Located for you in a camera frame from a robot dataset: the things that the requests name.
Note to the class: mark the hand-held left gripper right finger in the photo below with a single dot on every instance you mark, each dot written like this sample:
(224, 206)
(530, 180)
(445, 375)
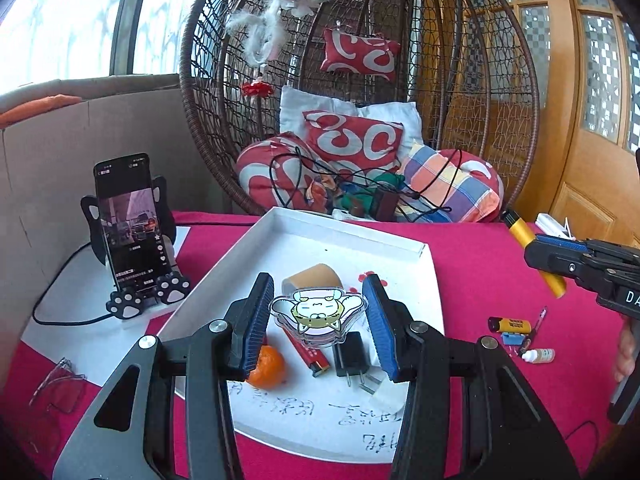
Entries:
(382, 332)

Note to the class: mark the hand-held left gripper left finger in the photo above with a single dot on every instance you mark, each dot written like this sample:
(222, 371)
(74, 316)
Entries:
(257, 330)

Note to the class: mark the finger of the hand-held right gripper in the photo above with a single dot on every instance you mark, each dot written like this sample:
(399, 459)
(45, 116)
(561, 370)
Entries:
(560, 245)
(555, 265)

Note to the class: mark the orange tangerine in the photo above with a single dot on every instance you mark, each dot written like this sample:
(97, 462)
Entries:
(267, 367)

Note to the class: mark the black charger plug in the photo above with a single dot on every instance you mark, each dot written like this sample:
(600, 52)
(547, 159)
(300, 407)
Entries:
(350, 355)

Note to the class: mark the yellow black marker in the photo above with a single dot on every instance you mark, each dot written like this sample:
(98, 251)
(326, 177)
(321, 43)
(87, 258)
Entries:
(520, 232)

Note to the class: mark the red lighter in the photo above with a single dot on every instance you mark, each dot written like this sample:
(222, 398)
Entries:
(305, 352)

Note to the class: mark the cartoon cat acrylic stand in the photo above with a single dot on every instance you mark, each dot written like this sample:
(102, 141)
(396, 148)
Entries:
(317, 315)

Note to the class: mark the brown tape roll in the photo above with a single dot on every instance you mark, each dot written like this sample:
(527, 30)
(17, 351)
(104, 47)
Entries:
(310, 277)

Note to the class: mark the white shallow tray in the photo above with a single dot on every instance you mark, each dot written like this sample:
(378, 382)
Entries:
(300, 240)

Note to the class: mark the person's right hand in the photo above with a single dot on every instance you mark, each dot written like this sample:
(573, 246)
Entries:
(625, 350)

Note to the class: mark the white plastic object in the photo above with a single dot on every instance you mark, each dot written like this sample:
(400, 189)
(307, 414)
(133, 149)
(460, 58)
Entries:
(547, 222)

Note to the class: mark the red tipped pen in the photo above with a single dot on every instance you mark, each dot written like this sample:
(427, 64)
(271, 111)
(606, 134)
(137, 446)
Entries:
(539, 322)

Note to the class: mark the printed yellow lighter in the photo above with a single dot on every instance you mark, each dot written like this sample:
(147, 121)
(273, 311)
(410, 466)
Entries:
(512, 325)

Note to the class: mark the magenta tablecloth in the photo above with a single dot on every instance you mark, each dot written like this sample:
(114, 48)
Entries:
(475, 270)

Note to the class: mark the blue eraser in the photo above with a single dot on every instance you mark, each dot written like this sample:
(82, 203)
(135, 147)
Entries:
(512, 338)

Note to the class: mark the small white bottle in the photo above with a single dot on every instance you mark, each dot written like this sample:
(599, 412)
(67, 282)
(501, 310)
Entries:
(542, 355)

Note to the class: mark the wooden door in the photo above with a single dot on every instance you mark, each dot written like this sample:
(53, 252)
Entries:
(565, 135)

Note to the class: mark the dark red device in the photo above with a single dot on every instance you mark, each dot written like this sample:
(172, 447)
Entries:
(387, 205)

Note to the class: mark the black cat paw phone stand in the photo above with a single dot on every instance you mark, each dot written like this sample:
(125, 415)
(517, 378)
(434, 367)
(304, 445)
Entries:
(125, 307)

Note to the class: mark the plaid cushion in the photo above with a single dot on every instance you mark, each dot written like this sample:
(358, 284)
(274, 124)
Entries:
(440, 180)

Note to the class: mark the colourful cloth pile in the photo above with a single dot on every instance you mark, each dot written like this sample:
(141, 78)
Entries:
(350, 197)

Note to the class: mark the black smartphone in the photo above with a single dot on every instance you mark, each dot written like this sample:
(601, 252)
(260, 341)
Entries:
(130, 220)

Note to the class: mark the flat red swirl cushion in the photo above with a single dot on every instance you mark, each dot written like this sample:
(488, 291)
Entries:
(350, 140)

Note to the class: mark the white paper sheet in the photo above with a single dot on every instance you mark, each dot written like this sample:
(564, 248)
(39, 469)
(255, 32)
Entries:
(60, 355)

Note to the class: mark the clear eyeglasses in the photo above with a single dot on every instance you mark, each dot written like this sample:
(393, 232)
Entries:
(55, 391)

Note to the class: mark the white pillow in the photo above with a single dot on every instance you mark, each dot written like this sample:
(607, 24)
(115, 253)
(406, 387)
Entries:
(295, 110)

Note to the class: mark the brown wicker hanging chair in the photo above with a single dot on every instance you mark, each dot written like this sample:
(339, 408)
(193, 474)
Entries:
(210, 85)

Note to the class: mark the brown cardboard box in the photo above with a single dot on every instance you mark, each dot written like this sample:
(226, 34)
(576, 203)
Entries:
(45, 170)

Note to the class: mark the small red swirl cushion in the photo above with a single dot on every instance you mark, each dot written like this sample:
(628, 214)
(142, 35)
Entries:
(360, 52)

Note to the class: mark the orange cloth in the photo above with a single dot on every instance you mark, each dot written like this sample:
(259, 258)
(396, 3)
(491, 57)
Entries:
(35, 107)

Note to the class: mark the window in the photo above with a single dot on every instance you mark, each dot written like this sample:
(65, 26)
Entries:
(65, 20)

